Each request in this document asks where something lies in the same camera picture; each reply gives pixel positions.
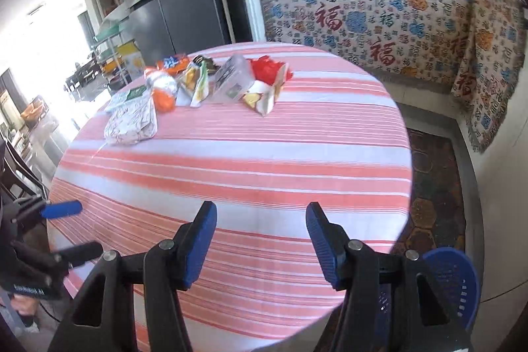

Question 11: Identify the patterned sofa with cushion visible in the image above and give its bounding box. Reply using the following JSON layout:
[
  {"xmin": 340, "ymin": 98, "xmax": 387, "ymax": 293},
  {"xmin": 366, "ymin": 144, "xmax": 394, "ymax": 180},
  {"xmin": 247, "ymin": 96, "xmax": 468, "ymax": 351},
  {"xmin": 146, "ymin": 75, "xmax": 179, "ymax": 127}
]
[{"xmin": 251, "ymin": 0, "xmax": 528, "ymax": 155}]

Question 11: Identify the yellow silver snack bag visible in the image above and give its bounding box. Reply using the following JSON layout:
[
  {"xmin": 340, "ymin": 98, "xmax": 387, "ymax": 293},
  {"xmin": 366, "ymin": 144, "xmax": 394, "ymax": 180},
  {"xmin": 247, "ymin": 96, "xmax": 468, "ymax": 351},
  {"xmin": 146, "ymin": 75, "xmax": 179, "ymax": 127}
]
[{"xmin": 177, "ymin": 61, "xmax": 210, "ymax": 108}]

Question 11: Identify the dark crumpled wrapper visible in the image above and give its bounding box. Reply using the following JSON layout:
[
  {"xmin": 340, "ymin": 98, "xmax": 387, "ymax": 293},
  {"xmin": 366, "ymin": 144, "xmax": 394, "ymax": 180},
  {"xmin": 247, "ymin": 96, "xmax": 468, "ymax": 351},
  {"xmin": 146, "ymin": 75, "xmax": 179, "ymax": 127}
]
[{"xmin": 192, "ymin": 55, "xmax": 221, "ymax": 76}]

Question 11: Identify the orange and white snack bag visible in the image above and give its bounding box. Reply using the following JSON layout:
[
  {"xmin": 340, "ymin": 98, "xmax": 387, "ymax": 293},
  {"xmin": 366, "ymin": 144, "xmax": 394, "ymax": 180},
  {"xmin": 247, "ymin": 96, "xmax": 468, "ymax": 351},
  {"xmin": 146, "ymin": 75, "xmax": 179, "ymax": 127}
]
[{"xmin": 144, "ymin": 67, "xmax": 179, "ymax": 113}]

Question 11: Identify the patterned floor mat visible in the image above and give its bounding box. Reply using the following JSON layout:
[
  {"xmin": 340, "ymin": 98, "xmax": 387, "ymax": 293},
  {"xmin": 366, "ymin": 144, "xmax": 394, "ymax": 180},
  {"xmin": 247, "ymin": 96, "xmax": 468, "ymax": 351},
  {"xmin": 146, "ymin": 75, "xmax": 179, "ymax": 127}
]
[{"xmin": 396, "ymin": 127, "xmax": 467, "ymax": 254}]

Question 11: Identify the red and yellow snack bag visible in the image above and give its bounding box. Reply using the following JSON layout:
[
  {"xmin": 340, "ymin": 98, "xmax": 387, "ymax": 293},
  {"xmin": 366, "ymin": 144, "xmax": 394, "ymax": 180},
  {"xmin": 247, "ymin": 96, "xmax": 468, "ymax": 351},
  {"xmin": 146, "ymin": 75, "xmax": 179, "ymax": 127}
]
[{"xmin": 241, "ymin": 63, "xmax": 287, "ymax": 117}]

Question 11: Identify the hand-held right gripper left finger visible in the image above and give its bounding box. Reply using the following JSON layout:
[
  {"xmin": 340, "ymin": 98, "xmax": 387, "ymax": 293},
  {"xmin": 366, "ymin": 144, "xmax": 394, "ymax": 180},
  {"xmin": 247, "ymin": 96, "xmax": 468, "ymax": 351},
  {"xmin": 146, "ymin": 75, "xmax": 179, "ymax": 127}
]
[{"xmin": 47, "ymin": 200, "xmax": 218, "ymax": 352}]

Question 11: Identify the blue plastic basket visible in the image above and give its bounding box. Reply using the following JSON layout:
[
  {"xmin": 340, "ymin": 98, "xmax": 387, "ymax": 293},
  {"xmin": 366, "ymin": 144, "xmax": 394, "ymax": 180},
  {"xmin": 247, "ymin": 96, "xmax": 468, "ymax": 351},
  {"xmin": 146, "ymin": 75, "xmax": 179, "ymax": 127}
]
[{"xmin": 371, "ymin": 247, "xmax": 481, "ymax": 336}]

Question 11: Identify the white patterned bag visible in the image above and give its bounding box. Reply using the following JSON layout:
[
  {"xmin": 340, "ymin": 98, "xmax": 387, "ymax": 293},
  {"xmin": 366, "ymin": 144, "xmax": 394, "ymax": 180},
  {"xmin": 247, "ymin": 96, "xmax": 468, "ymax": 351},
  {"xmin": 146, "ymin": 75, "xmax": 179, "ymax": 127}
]
[{"xmin": 103, "ymin": 98, "xmax": 159, "ymax": 146}]

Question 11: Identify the round striped table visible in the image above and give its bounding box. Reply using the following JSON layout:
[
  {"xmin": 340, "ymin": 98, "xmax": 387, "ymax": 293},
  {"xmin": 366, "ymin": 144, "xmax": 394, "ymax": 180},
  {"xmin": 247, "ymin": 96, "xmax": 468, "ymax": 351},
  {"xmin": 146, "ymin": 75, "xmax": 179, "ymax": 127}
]
[{"xmin": 46, "ymin": 42, "xmax": 413, "ymax": 352}]

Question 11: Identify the dark dining chair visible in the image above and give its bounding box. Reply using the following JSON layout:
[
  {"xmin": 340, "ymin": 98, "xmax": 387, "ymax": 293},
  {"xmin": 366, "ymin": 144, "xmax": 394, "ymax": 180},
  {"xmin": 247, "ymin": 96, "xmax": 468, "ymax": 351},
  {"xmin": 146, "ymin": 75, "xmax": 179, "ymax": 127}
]
[{"xmin": 64, "ymin": 61, "xmax": 102, "ymax": 91}]

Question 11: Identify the green white packet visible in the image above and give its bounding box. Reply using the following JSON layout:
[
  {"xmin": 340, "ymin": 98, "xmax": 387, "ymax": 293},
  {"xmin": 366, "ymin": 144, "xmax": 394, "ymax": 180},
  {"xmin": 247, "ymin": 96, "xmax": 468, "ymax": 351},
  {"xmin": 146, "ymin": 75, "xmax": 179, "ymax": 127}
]
[{"xmin": 105, "ymin": 85, "xmax": 149, "ymax": 113}]

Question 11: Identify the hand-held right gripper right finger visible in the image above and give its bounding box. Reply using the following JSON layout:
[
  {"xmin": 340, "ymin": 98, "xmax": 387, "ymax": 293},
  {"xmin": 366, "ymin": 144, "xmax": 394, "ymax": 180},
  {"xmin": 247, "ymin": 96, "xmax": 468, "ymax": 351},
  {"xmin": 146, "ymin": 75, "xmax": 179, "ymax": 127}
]
[{"xmin": 305, "ymin": 201, "xmax": 475, "ymax": 352}]

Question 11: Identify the clear plastic container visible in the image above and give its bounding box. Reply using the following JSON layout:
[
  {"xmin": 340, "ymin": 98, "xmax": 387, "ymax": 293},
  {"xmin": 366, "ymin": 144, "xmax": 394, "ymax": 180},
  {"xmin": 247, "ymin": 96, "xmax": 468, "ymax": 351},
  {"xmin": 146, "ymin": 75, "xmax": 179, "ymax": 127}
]
[{"xmin": 210, "ymin": 54, "xmax": 256, "ymax": 104}]

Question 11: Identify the green shelf rack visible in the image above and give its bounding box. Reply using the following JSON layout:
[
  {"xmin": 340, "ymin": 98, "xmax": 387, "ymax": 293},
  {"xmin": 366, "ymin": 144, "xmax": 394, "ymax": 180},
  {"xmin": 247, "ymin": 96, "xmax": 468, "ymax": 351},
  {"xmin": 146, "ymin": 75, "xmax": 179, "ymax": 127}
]
[{"xmin": 91, "ymin": 16, "xmax": 137, "ymax": 89}]

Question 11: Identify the yellow carton box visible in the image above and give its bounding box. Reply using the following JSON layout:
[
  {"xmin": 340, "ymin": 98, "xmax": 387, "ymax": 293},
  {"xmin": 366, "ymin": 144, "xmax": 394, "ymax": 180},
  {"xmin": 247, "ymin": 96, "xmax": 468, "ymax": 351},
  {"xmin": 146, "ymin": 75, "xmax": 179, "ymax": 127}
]
[{"xmin": 117, "ymin": 41, "xmax": 144, "ymax": 77}]

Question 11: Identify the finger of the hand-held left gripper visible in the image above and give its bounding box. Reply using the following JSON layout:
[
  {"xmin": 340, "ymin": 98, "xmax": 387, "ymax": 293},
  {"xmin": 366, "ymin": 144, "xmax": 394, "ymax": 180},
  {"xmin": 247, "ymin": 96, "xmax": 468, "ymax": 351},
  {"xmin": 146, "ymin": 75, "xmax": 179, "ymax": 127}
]
[
  {"xmin": 45, "ymin": 240, "xmax": 105, "ymax": 274},
  {"xmin": 8, "ymin": 197, "xmax": 83, "ymax": 225}
]

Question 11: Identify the red plastic bag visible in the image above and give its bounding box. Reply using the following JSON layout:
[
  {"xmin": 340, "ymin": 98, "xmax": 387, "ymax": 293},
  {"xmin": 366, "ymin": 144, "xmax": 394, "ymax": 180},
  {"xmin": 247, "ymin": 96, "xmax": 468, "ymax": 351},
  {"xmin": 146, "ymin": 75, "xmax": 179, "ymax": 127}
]
[{"xmin": 249, "ymin": 55, "xmax": 293, "ymax": 84}]

